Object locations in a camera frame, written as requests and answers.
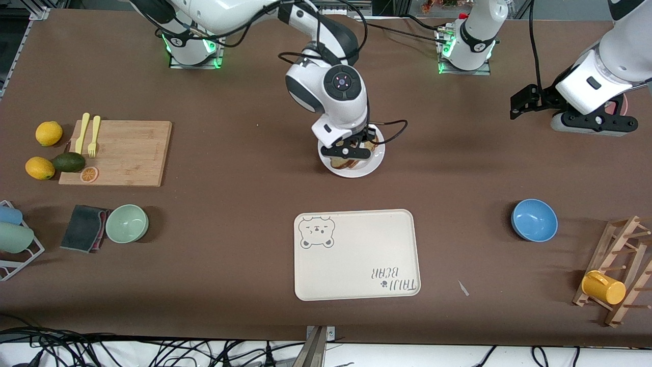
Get seeded brown bread slice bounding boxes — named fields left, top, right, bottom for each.
left=342, top=138, right=380, bottom=171

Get wooden mug rack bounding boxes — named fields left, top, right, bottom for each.
left=572, top=215, right=652, bottom=328

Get silver table edge bracket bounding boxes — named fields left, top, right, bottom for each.
left=306, top=325, right=337, bottom=341

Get yellow mug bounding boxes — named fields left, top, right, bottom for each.
left=581, top=270, right=627, bottom=305

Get pale green cup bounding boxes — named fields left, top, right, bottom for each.
left=0, top=222, right=35, bottom=254

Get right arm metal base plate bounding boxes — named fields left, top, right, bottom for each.
left=169, top=43, right=226, bottom=69

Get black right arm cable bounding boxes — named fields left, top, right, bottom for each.
left=278, top=0, right=409, bottom=149

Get dark grey cloth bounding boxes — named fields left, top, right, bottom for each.
left=60, top=204, right=107, bottom=253

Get blue bowl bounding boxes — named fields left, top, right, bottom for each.
left=511, top=199, right=559, bottom=243

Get yellow plastic fork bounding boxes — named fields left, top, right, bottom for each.
left=88, top=116, right=101, bottom=158

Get yellow lemon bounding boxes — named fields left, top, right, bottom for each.
left=35, top=121, right=64, bottom=147
left=25, top=156, right=56, bottom=180

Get orange dried flowers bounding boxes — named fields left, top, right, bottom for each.
left=422, top=0, right=459, bottom=13

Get light blue cup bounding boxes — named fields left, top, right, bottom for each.
left=0, top=205, right=23, bottom=226

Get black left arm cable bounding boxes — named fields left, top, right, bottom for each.
left=528, top=0, right=545, bottom=88

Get pale green bowl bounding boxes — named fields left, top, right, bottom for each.
left=105, top=204, right=150, bottom=244

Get wooden cutting board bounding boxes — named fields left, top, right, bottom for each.
left=59, top=120, right=173, bottom=187

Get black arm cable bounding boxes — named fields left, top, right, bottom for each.
left=278, top=0, right=409, bottom=149
left=528, top=0, right=545, bottom=88

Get white round plate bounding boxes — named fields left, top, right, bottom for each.
left=318, top=134, right=386, bottom=178

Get pink bowl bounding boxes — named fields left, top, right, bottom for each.
left=604, top=95, right=629, bottom=116

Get black cable on table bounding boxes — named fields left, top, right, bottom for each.
left=364, top=15, right=449, bottom=44

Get black cable tangle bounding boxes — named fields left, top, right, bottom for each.
left=0, top=313, right=306, bottom=367

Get cream bear print tray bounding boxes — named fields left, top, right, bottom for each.
left=294, top=209, right=422, bottom=302

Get dark metal beam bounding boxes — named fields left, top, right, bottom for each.
left=297, top=326, right=328, bottom=367

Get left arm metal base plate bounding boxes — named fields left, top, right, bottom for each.
left=436, top=28, right=492, bottom=76

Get white wire rack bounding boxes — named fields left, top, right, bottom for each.
left=0, top=200, right=45, bottom=281

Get green avocado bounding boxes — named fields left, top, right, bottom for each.
left=51, top=152, right=86, bottom=173

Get yellow plastic knife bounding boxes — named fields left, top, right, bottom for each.
left=75, top=113, right=91, bottom=155

